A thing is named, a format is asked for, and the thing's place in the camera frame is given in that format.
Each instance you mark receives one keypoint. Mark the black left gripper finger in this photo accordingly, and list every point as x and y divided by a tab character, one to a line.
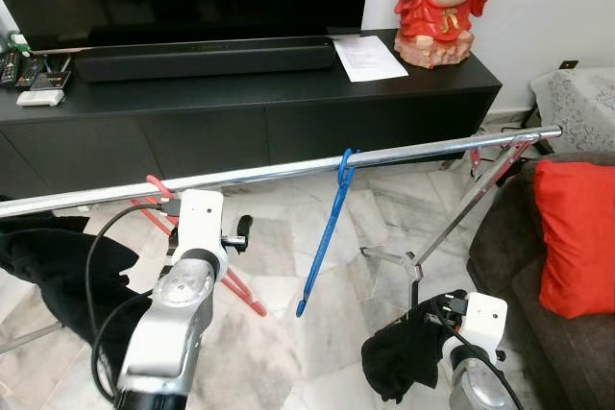
244	228

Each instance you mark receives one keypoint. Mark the red plastic hanger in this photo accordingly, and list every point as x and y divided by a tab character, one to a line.
245	293

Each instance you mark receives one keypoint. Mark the black collared shirt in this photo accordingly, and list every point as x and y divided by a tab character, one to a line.
404	352

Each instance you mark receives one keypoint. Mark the blue plastic hanger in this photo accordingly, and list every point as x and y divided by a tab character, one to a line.
325	237

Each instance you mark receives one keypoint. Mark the silver metal clothes rack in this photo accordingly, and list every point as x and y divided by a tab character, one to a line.
288	168

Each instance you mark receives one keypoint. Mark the black television console cabinet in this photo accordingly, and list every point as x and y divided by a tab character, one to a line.
288	122

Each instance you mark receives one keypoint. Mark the black soundbar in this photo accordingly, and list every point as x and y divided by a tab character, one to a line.
202	58

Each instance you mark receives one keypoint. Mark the white printed paper sheet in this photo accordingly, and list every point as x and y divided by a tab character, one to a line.
370	60

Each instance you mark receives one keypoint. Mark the small white flat device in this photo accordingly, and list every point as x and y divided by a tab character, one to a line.
40	97

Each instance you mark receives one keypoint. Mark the red cushion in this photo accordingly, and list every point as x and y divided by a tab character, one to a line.
577	237

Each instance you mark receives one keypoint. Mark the dark brown sofa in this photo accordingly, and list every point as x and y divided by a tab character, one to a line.
500	266

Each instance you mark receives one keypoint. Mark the lace covered side table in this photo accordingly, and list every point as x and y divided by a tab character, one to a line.
581	108

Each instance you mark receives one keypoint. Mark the red laughing figurine statue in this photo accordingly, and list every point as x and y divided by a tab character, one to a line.
442	7

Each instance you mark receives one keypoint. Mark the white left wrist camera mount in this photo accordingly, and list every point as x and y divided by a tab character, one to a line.
200	223

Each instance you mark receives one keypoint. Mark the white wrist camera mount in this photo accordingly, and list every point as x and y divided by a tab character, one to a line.
200	223
485	319

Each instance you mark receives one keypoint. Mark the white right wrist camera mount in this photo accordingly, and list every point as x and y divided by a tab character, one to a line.
485	319

